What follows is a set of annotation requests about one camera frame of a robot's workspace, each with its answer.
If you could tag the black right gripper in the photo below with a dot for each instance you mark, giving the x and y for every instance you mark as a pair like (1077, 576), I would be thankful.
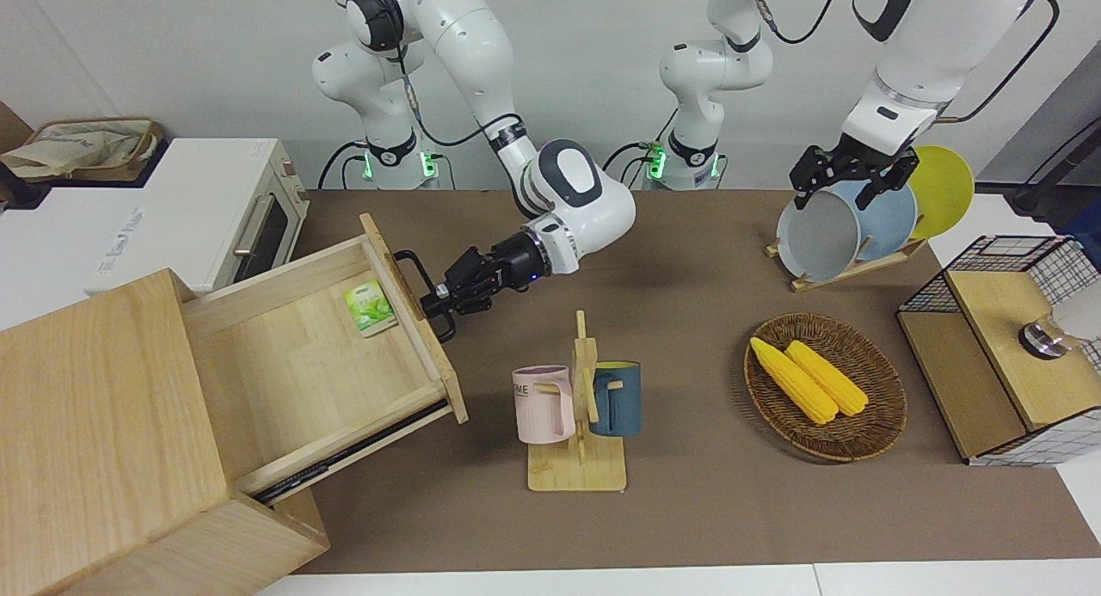
(477, 278)

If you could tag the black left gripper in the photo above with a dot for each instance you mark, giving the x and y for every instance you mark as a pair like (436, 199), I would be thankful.
(869, 162)

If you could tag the light wooden drawer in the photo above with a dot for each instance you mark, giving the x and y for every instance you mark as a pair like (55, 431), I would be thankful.
(301, 355)

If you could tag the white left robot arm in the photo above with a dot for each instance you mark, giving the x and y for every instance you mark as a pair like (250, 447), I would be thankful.
(912, 46)

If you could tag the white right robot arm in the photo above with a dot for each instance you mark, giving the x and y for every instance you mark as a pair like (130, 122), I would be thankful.
(585, 209)

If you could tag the light wooden drawer cabinet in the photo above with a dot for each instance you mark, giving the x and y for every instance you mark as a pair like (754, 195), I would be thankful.
(86, 424)

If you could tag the grey plate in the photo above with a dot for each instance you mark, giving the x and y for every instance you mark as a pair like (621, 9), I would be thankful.
(817, 239)

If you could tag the light blue plate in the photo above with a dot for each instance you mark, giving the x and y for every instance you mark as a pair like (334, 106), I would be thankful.
(886, 222)

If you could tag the green tea bag packet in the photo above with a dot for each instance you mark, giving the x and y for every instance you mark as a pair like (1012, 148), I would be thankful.
(370, 308)

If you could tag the wooden plate rack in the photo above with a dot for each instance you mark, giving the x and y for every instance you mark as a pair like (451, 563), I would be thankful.
(826, 279)

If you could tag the yellow plate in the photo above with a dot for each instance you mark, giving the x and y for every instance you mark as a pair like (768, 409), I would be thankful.
(946, 187)

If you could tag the pink mug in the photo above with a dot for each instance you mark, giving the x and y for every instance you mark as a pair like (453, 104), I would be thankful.
(542, 415)

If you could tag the yellow corn cob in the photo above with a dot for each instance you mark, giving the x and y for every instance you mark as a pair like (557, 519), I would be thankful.
(830, 379)
(793, 381)

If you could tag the dark blue mug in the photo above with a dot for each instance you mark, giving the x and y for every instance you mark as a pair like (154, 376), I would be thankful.
(621, 407)

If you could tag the wooden mug tree stand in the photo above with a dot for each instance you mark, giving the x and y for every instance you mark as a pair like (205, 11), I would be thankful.
(576, 471)

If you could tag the brown table mat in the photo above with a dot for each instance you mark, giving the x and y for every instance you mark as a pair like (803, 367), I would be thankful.
(688, 338)

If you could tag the brown wicker basket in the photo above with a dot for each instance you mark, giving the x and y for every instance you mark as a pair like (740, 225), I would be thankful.
(860, 433)

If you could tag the white toaster oven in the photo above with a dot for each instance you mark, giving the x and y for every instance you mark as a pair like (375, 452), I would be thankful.
(198, 209)

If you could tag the white cylindrical grinder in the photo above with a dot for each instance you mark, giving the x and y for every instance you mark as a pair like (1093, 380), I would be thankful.
(1079, 316)

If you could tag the brown basket with beige cloth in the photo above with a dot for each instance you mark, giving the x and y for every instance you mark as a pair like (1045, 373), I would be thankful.
(86, 144)

